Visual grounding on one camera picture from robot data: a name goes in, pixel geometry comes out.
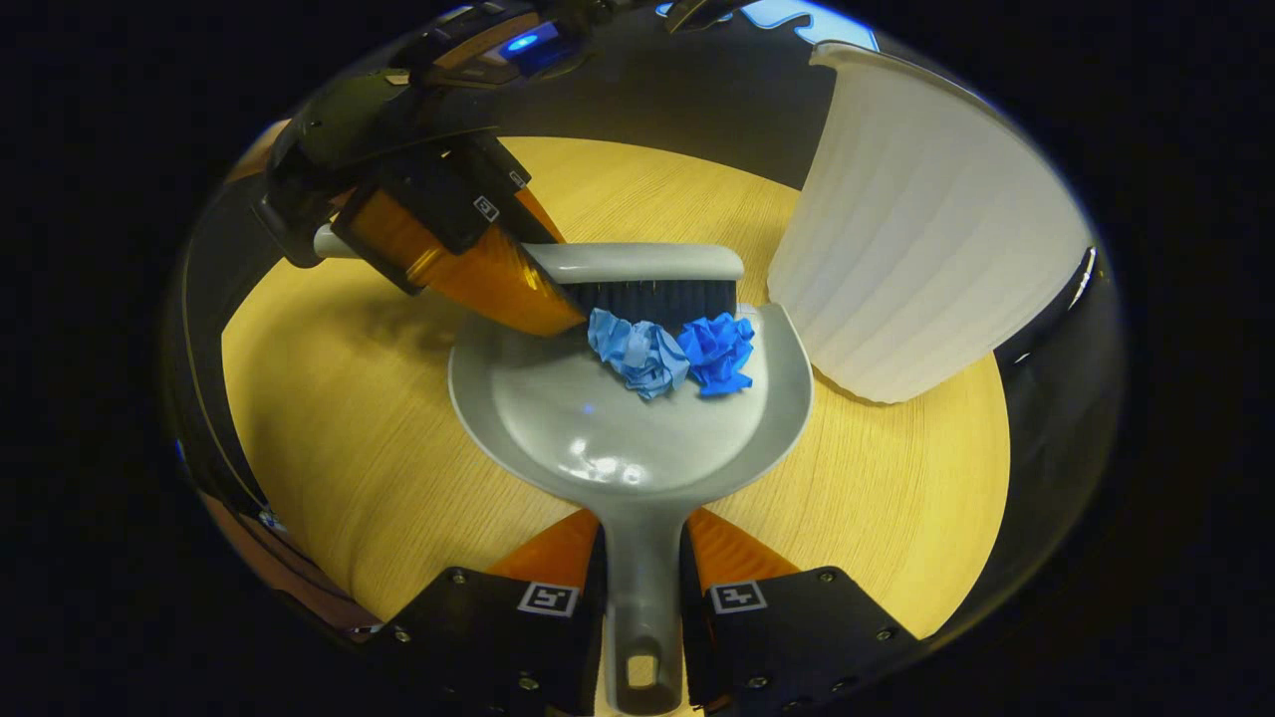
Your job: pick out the white ribbed garbage bin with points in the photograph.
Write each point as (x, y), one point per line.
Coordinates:
(916, 249)

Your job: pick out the small grey broom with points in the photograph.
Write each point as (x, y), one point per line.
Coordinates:
(647, 264)

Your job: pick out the grey plastic dustpan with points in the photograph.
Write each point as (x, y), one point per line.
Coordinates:
(618, 428)

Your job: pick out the light wooden desktop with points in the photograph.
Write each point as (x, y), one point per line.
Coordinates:
(349, 418)

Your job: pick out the light blue paper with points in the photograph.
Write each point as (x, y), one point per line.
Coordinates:
(637, 354)

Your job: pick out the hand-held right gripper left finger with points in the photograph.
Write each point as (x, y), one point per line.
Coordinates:
(478, 637)

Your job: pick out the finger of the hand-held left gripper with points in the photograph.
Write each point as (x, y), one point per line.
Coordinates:
(533, 224)
(448, 199)

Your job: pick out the dark blue paper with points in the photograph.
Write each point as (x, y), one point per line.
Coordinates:
(717, 354)

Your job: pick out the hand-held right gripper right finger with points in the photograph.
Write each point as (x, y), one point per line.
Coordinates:
(797, 637)

